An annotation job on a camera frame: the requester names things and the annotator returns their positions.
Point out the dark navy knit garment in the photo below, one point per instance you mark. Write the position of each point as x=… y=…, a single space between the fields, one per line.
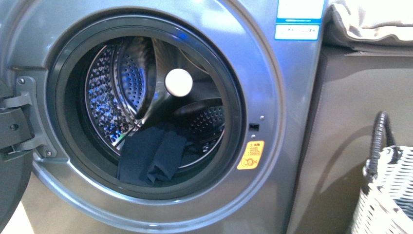
x=152 y=154

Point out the grey front-load washing machine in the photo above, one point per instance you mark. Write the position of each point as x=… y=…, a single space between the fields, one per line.
x=275 y=78

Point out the steel washing machine drum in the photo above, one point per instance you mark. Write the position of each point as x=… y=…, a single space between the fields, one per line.
x=125 y=92

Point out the washing machine door with hinge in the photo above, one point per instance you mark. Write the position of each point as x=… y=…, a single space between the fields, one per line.
x=21 y=135

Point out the white round drum hub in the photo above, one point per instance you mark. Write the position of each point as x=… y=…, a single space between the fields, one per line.
x=178 y=82

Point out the black door latch slot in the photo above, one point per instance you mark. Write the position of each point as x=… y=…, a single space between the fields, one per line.
x=254 y=127

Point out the yellow warning sticker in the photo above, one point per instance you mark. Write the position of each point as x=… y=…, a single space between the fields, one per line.
x=252 y=155

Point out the dark rubber door gasket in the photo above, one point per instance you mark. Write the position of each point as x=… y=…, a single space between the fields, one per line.
x=84 y=168

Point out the blue white energy label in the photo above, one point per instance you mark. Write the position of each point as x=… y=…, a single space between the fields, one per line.
x=299 y=19

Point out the brown sofa side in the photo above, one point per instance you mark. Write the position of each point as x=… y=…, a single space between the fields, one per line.
x=350 y=89

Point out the black white woven basket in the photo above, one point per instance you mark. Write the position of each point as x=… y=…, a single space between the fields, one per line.
x=387 y=208

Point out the beige cushion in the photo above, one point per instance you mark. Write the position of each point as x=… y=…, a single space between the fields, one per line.
x=378 y=26

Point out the black basket handle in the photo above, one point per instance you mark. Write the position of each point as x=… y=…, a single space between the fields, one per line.
x=381 y=130

